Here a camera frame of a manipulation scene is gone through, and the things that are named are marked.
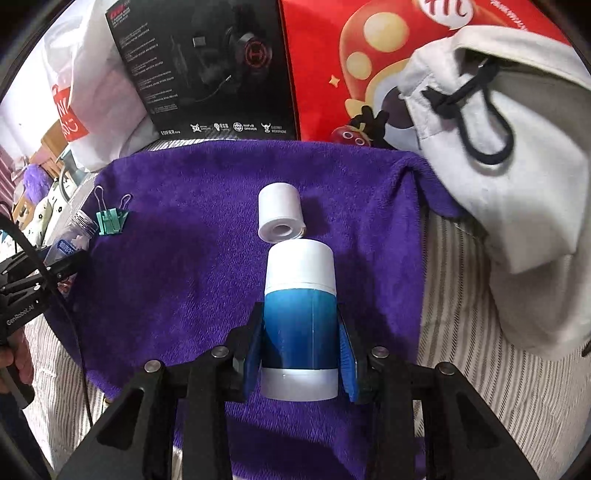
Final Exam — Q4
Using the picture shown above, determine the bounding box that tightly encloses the person's left hand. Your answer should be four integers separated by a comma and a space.
0, 330, 36, 389

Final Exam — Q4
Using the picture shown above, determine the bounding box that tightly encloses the clear plastic bottle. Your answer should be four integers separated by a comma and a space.
48, 210, 99, 296

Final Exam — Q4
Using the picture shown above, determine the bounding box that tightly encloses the white plastic shopping bag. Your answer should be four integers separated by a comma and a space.
39, 0, 158, 172

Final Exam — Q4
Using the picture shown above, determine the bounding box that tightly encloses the white tape roll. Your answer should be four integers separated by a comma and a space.
257, 183, 308, 243

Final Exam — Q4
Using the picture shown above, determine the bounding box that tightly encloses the red paper bag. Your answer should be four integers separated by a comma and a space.
277, 0, 573, 151

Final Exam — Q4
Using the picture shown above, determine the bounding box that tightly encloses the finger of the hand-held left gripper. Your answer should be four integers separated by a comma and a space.
0, 247, 89, 283
0, 277, 56, 306

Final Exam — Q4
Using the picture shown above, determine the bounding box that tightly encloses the teal kettle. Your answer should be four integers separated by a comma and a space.
58, 150, 95, 199

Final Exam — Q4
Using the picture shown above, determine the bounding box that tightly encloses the floral white pillow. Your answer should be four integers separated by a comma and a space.
18, 185, 79, 245

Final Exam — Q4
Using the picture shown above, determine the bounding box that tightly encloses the blue and white bottle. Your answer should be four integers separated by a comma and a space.
260, 239, 340, 401

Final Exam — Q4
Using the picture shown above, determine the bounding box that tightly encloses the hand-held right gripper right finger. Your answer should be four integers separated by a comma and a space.
336, 305, 541, 480

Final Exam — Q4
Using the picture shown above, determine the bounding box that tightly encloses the purple towel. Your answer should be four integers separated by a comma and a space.
44, 140, 467, 480

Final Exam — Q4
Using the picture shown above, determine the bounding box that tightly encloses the wooden headboard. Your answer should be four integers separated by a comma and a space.
28, 124, 71, 163

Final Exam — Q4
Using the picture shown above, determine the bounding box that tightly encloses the green binder clip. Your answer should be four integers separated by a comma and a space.
93, 185, 134, 237

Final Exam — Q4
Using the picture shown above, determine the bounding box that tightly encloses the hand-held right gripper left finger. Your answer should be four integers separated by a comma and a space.
55, 302, 265, 480

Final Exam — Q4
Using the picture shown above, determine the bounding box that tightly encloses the purple fuzzy cloth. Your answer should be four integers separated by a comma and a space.
21, 164, 51, 199

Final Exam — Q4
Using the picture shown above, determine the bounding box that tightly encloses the black headphone box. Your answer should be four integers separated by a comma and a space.
105, 0, 301, 141

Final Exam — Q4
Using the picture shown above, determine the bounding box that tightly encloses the grey drawstring bag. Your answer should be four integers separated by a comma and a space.
399, 25, 591, 361

